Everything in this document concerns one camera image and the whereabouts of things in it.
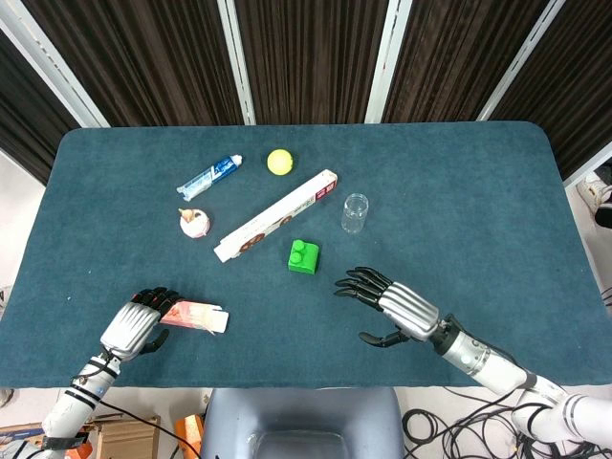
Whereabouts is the white sneaker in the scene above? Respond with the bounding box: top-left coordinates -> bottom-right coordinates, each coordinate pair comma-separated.
576,171 -> 612,214

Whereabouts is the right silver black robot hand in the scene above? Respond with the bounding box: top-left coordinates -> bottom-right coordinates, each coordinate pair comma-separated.
333,267 -> 440,348

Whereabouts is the red white toothpaste box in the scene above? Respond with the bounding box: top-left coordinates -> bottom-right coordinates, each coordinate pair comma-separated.
159,299 -> 230,335

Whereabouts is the blue white toothpaste tube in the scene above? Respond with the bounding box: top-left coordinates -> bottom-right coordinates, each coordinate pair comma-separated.
175,153 -> 243,201

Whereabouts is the orange block with white face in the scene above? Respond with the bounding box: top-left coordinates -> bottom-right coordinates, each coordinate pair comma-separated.
173,413 -> 206,455

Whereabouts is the yellow tennis ball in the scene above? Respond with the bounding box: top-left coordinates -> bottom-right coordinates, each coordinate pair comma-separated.
266,148 -> 295,176

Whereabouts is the long white cardboard box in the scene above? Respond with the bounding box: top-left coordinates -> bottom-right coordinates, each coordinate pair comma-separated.
212,167 -> 340,263

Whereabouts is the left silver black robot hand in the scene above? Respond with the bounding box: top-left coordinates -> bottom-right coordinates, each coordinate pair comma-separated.
98,286 -> 181,362

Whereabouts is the clear plastic jar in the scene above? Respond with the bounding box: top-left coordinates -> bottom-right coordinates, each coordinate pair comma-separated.
340,192 -> 372,235

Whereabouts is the pink ice cream toy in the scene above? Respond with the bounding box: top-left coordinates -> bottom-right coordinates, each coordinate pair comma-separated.
177,208 -> 213,239

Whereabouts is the green toy building block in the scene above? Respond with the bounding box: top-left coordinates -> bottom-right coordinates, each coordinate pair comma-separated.
286,238 -> 320,275

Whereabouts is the blue table cloth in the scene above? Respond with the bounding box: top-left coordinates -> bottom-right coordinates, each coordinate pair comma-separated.
0,120 -> 604,388

